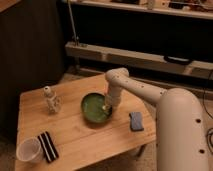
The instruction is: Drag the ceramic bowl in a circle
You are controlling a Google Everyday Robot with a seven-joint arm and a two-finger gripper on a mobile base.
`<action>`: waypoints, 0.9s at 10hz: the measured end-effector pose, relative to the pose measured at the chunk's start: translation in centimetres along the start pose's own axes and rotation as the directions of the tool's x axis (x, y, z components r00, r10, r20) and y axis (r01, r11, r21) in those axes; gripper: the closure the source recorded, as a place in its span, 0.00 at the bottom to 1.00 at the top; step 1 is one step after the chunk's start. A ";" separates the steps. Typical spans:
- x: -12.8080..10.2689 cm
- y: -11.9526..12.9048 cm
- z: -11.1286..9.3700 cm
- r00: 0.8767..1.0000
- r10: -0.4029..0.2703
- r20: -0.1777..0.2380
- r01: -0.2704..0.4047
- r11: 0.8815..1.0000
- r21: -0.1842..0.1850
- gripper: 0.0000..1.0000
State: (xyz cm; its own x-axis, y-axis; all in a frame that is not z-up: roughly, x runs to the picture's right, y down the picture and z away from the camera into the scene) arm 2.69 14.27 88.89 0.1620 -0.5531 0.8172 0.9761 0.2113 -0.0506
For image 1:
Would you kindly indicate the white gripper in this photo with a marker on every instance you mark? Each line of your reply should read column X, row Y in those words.
column 112, row 98

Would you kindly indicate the blue sponge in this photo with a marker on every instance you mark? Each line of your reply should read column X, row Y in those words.
column 136, row 121

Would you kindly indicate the clear plastic cup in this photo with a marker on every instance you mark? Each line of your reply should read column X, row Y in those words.
column 30, row 150

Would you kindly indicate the black object on beam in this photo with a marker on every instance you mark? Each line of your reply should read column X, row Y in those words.
column 177, row 61

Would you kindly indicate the green ceramic bowl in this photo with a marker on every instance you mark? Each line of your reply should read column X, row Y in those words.
column 92, row 107

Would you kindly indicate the white ceramic figurine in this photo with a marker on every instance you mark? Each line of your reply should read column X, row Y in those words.
column 52, row 100

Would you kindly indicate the metal pole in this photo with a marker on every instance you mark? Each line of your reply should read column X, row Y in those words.
column 76, row 40

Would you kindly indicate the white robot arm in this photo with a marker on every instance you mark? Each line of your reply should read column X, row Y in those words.
column 180, row 135

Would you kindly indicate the white wooden shelf beam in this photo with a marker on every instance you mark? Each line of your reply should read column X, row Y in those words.
column 137, row 59

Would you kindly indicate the wooden table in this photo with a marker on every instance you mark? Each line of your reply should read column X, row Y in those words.
column 78, row 142

